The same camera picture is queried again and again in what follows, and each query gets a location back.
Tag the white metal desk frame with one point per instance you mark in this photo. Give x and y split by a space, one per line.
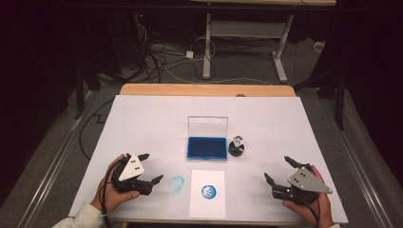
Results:
207 47

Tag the wooden table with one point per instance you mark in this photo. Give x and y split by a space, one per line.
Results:
190 90

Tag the white paper sheet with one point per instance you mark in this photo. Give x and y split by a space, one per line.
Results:
199 177

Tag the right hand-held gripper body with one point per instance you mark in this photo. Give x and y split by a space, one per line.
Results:
307 182

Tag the person's right hand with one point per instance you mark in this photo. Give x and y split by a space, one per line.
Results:
309 217

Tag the person's left hand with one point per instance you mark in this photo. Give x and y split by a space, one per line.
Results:
107 199

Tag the black round stamp cap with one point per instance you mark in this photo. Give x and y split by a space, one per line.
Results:
236 151

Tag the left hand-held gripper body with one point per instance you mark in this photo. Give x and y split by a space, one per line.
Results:
131 169

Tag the white power adapter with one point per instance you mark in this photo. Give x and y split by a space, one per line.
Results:
189 54

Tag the metal floor rail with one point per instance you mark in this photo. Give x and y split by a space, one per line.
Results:
53 171
358 177

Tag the blue ink pad clear lid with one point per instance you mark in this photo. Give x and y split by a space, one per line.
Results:
206 148

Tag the white table cover board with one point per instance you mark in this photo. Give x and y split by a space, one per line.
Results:
152 126

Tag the white box on floor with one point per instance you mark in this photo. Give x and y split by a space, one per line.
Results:
318 47

